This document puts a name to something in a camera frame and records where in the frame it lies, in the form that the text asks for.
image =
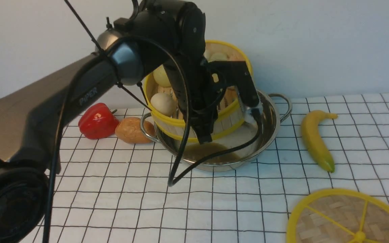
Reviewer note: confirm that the yellowish round bun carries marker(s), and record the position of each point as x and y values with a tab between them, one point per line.
160	77

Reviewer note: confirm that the yellow banana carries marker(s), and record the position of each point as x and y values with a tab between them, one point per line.
313	141

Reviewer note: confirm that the brown potato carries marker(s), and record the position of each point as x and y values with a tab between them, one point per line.
129	131

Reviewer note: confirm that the yellow-rimmed bamboo steamer lid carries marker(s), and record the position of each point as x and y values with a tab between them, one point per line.
338	216

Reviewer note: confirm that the yellow-rimmed bamboo steamer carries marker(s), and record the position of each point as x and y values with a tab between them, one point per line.
230	116

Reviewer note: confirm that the white round bun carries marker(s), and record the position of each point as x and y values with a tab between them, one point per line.
218	56
163	103

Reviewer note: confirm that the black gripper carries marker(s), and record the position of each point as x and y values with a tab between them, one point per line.
198	95

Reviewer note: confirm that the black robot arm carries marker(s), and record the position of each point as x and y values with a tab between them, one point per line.
159	32

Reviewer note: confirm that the red bell pepper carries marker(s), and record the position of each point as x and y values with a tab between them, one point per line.
98	122

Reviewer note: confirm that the white checkered tablecloth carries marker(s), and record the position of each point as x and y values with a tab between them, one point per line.
110	191

